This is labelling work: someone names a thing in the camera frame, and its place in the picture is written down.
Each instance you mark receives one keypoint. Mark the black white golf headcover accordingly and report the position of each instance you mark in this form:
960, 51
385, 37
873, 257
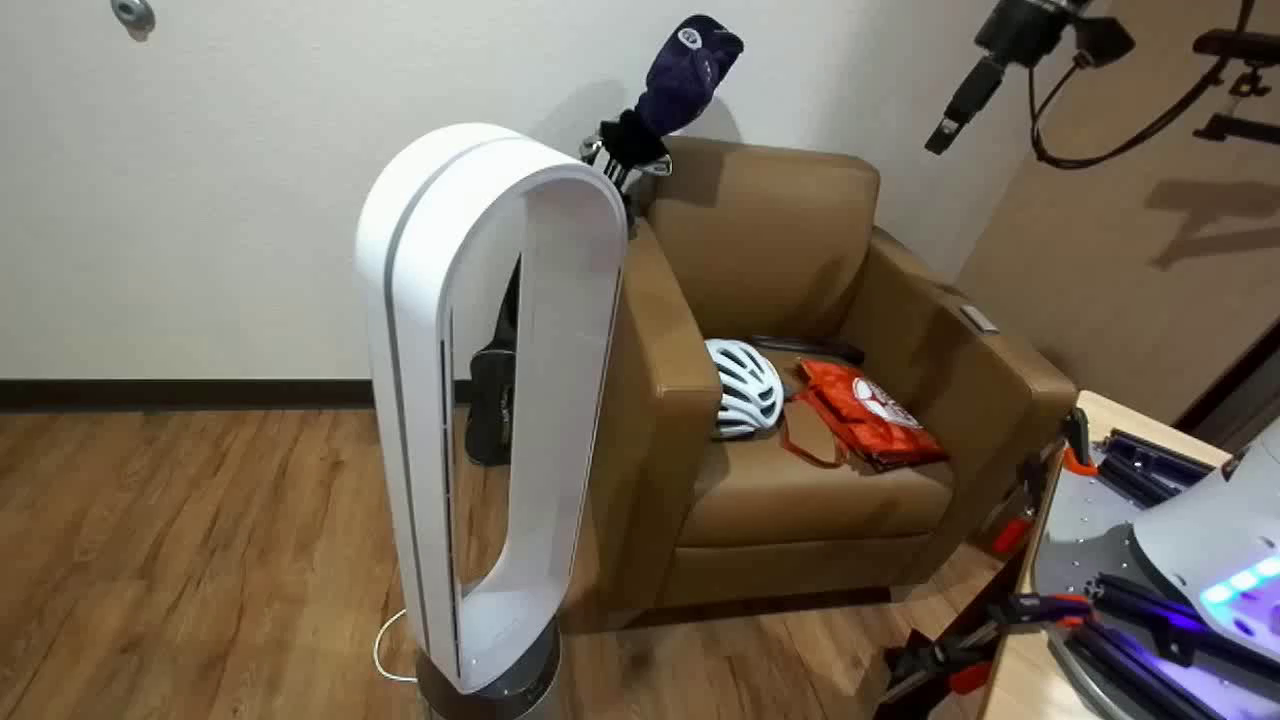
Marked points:
625, 151

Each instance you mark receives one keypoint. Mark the metal wall fixture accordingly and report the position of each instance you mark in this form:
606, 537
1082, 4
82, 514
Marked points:
133, 12

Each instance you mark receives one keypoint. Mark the brown leather armchair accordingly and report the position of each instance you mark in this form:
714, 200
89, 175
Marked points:
786, 225

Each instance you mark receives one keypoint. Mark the black golf bag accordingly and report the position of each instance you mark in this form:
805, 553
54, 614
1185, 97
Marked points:
488, 401

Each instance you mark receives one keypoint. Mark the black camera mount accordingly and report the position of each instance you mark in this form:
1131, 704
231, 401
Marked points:
1242, 47

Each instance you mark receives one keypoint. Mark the black bars on table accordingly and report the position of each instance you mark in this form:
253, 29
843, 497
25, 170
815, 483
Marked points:
1147, 464

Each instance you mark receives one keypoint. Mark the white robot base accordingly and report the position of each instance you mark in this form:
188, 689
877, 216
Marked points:
1223, 535

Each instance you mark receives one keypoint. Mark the white bicycle helmet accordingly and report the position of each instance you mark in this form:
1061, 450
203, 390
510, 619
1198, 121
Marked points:
744, 384

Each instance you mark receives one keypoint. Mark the red black clamp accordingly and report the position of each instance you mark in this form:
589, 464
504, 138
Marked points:
1014, 535
942, 661

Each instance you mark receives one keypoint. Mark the red bag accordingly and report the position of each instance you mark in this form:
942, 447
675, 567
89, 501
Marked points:
852, 414

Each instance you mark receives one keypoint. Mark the white bladeless tower fan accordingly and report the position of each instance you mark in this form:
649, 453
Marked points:
424, 264

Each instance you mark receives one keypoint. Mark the small grey object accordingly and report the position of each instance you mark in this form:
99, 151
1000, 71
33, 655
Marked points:
982, 316

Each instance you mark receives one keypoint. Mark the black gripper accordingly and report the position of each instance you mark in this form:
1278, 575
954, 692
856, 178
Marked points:
1032, 26

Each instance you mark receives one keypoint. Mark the wooden side table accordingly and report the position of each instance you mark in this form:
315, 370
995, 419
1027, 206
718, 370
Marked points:
1027, 682

